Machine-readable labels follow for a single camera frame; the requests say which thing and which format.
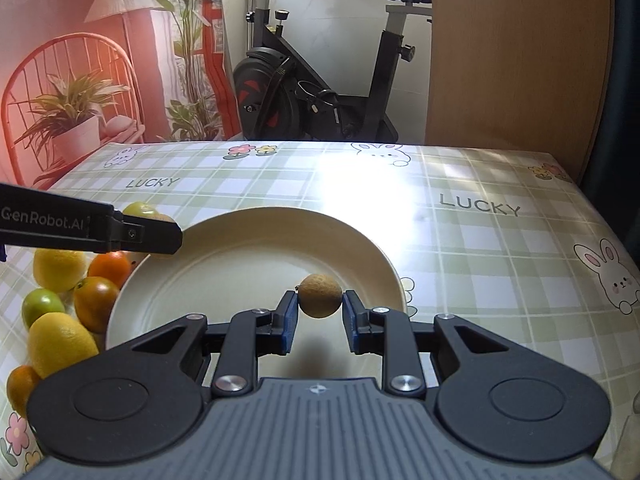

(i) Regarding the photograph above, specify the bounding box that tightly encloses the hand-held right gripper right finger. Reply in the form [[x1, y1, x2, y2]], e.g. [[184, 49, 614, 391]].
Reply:
[[342, 290, 508, 400]]

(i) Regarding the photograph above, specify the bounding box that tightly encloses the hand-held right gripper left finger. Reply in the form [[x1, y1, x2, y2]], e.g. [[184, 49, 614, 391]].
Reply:
[[130, 290, 300, 399]]

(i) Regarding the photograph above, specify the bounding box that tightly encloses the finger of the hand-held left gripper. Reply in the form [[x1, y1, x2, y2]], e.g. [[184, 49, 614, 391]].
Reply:
[[120, 214, 184, 256]]

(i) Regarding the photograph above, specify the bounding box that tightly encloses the yellow lemon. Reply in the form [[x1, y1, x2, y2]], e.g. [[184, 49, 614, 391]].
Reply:
[[27, 312, 100, 378], [32, 249, 90, 293]]

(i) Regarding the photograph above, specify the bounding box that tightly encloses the cream round plate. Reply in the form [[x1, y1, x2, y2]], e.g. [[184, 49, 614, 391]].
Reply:
[[106, 206, 403, 351]]

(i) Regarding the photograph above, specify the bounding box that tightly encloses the green jujube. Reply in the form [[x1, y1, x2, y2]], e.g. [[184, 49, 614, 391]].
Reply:
[[21, 287, 67, 328]]

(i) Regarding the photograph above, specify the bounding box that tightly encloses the green-tinged orange tangerine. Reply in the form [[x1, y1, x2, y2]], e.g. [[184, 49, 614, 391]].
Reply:
[[73, 276, 121, 333]]

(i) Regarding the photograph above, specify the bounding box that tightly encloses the yellow-green jujube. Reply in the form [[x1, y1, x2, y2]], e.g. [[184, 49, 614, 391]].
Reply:
[[121, 202, 161, 220]]

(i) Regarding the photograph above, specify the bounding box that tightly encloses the green plaid tablecloth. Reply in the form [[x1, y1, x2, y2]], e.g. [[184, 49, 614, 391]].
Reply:
[[0, 140, 640, 480]]

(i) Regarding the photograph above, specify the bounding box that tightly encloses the black exercise bike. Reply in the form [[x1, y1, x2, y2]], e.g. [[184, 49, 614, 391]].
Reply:
[[220, 0, 433, 143]]

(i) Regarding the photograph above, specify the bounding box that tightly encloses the red hanging banner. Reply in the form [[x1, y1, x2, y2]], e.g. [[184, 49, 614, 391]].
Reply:
[[200, 0, 228, 138]]

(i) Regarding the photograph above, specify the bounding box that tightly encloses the wooden cabinet panel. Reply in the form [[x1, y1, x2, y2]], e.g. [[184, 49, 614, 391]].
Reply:
[[425, 0, 616, 186]]

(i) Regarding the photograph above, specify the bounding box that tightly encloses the dark blue curtain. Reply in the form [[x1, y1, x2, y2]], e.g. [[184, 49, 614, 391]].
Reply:
[[575, 0, 640, 281]]

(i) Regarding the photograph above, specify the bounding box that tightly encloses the pink printed wall cloth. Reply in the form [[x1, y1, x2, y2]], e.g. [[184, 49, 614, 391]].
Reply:
[[0, 0, 236, 191]]

